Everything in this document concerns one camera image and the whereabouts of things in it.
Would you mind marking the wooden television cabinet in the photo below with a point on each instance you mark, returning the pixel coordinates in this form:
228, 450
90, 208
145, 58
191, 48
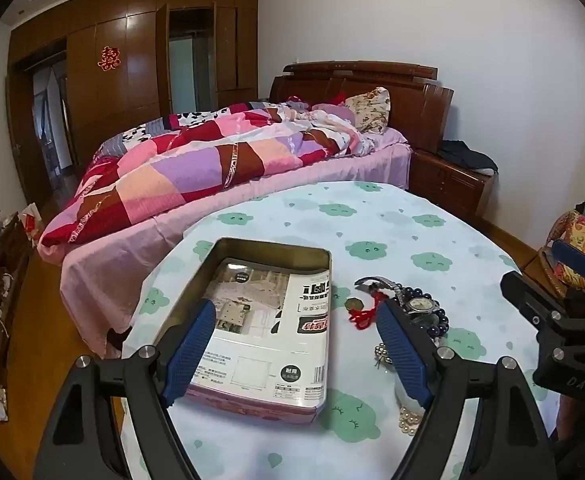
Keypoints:
2, 270

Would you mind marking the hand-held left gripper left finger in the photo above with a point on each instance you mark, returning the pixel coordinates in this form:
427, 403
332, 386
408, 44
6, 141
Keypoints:
192, 345

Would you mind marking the patchwork quilt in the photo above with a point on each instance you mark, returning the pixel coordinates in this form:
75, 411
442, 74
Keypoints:
197, 170

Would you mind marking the wooden nightstand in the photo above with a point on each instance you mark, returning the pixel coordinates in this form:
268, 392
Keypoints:
447, 185

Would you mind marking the wooden wardrobe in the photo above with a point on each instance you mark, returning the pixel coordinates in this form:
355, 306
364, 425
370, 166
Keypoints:
132, 50

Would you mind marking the cloud print tablecloth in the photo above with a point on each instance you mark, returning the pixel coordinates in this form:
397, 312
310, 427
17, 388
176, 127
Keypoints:
422, 230

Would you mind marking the white red paper bag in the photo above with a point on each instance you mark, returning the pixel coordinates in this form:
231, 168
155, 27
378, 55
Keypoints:
31, 222

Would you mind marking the floral pillow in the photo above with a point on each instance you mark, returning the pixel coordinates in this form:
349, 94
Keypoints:
370, 110

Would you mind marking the pink bed sheet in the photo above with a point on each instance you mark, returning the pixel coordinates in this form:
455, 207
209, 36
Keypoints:
122, 270

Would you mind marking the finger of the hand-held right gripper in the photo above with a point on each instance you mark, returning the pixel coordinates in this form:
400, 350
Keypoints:
532, 295
574, 259

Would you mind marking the person's right forearm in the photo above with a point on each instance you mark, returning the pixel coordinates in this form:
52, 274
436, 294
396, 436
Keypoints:
579, 435

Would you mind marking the red knot charm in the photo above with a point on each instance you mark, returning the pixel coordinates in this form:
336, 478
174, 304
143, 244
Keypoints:
365, 317

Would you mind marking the dark clothes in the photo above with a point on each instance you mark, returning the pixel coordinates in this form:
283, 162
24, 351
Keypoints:
467, 155

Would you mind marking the rectangular metal tin box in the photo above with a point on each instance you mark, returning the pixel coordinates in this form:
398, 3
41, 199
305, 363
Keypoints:
272, 249

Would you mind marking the wooden bed frame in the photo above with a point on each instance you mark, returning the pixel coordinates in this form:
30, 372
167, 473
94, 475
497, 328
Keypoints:
397, 105

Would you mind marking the silver wristwatch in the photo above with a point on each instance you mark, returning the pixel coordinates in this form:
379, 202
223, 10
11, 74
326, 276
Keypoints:
419, 305

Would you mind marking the red paper decoration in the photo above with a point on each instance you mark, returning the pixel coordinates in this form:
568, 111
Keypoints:
109, 59

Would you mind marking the pink pillow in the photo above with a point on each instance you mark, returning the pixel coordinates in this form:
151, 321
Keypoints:
330, 110

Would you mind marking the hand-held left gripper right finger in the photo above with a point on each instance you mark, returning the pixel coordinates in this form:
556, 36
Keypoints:
402, 355

